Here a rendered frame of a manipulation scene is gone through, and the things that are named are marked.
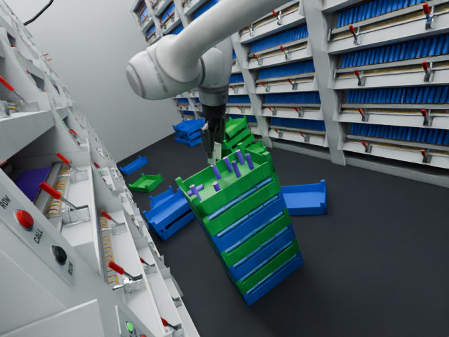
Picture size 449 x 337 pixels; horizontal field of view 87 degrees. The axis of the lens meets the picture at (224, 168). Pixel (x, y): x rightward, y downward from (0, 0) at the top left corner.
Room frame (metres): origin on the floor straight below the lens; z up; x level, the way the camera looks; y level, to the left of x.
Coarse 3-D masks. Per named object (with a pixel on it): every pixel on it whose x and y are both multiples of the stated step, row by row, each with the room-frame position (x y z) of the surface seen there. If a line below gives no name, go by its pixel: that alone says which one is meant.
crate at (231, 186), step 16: (240, 144) 0.87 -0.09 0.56; (256, 160) 0.81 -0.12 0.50; (272, 160) 0.70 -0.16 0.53; (192, 176) 0.82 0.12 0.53; (208, 176) 0.84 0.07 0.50; (224, 176) 0.82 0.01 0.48; (256, 176) 0.68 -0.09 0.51; (208, 192) 0.75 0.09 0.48; (224, 192) 0.64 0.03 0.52; (240, 192) 0.66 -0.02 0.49; (208, 208) 0.62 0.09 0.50
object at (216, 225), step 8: (272, 176) 0.70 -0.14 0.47; (272, 184) 0.69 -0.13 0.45; (256, 192) 0.67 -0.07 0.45; (264, 192) 0.68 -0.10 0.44; (272, 192) 0.69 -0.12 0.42; (248, 200) 0.66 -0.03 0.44; (256, 200) 0.67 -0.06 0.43; (264, 200) 0.68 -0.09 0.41; (192, 208) 0.74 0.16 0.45; (232, 208) 0.64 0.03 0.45; (240, 208) 0.65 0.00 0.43; (248, 208) 0.66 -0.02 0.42; (224, 216) 0.63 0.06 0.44; (232, 216) 0.64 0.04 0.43; (240, 216) 0.65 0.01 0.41; (208, 224) 0.62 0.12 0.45; (216, 224) 0.62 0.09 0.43; (224, 224) 0.63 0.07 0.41; (208, 232) 0.62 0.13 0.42; (216, 232) 0.62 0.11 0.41
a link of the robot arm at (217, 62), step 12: (216, 48) 0.64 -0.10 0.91; (228, 48) 0.65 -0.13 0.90; (204, 60) 0.62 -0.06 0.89; (216, 60) 0.64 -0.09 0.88; (228, 60) 0.66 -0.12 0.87; (204, 72) 0.62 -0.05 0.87; (216, 72) 0.65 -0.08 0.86; (228, 72) 0.67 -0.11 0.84; (204, 84) 0.66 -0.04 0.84; (216, 84) 0.67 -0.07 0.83
